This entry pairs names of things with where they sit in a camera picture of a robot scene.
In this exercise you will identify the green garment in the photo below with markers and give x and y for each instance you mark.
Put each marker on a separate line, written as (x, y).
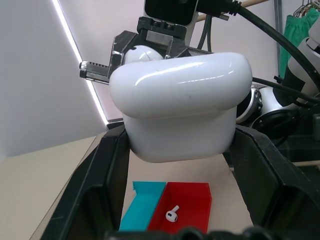
(292, 37)

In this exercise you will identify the white light strip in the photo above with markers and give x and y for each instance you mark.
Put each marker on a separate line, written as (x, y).
(80, 60)

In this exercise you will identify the wooden rod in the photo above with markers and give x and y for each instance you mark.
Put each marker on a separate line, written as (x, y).
(246, 3)

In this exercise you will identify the teal plastic tray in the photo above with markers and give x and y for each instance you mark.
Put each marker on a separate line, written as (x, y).
(141, 205)

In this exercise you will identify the grey metal pole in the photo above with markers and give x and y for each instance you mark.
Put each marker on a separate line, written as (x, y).
(277, 22)

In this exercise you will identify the metal clothes hanger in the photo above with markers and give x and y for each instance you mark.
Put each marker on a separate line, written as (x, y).
(303, 6)

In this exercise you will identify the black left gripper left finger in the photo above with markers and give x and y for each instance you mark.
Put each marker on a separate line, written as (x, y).
(97, 180)

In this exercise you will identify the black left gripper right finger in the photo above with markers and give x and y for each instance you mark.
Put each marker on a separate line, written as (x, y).
(270, 180)

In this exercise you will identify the red plastic tray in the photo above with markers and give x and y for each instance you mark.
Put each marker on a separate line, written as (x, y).
(186, 206)

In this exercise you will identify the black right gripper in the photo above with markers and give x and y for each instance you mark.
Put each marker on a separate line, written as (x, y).
(162, 28)

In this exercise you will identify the white earbud charging case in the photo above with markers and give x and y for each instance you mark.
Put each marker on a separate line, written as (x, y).
(180, 107)

